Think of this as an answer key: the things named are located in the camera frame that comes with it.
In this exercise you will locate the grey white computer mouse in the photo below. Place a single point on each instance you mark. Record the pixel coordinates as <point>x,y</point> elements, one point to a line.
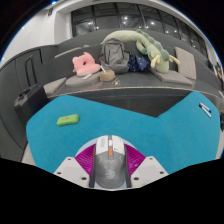
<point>109,166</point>

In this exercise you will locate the small tan pouch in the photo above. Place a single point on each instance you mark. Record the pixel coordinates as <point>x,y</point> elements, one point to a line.
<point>107,75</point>

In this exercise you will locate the round pale blue mouse pad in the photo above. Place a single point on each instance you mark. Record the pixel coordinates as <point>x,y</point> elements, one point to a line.
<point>87,144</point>

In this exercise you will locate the navy star-print bag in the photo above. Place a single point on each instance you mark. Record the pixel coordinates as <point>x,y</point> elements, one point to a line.
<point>138,63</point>

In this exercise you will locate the black bag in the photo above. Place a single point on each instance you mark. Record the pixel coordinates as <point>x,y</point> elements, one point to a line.
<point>222,121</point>

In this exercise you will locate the person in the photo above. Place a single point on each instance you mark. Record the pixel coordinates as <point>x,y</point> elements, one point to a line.
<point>220,71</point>

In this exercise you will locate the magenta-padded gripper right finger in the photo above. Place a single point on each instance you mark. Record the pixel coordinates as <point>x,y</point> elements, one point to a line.
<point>148,170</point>

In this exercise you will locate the green eraser block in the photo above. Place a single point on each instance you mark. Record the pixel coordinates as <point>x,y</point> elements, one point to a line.
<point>67,120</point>

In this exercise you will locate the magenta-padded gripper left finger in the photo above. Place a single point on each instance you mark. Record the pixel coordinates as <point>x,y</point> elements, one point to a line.
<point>75,170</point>

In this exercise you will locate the black suitcase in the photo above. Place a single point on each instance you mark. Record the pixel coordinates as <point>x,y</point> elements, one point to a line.
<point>30,103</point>

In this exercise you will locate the pink plush cushion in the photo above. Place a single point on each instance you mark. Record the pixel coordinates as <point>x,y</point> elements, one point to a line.
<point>85,65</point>

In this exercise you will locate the flat grey seat cushion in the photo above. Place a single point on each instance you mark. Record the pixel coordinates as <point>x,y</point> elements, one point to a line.
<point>80,81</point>
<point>173,77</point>

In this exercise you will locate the upright grey seat cushion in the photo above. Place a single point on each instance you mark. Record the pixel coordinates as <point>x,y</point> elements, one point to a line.
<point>185,63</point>

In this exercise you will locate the grey backpack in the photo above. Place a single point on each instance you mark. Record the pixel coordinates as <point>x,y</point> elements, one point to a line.
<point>114,56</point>

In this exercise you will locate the green dragon plush toy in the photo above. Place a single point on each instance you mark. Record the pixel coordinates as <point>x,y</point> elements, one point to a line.
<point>155,50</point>

